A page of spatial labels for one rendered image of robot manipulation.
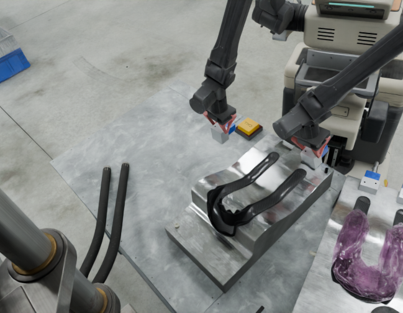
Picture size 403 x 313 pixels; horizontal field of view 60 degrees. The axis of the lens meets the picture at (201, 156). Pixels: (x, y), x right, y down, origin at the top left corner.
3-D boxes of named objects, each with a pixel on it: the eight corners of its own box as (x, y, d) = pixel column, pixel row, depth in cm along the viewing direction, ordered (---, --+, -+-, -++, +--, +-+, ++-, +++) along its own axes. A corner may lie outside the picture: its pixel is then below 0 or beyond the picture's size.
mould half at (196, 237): (269, 148, 130) (270, 122, 120) (330, 186, 116) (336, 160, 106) (167, 236, 112) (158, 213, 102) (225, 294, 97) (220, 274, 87)
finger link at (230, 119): (224, 141, 116) (221, 121, 109) (209, 131, 120) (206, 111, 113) (238, 130, 119) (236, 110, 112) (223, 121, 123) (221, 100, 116)
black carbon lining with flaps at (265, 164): (272, 153, 120) (272, 134, 113) (311, 178, 111) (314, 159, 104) (197, 217, 107) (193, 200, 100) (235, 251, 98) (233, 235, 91)
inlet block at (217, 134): (237, 118, 128) (236, 107, 124) (247, 124, 126) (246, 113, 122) (212, 138, 123) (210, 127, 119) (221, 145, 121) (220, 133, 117)
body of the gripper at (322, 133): (318, 149, 100) (315, 132, 95) (289, 136, 107) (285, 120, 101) (331, 135, 102) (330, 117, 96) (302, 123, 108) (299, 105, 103)
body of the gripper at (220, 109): (223, 124, 110) (221, 106, 105) (201, 110, 116) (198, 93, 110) (237, 113, 113) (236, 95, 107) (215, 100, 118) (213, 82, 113)
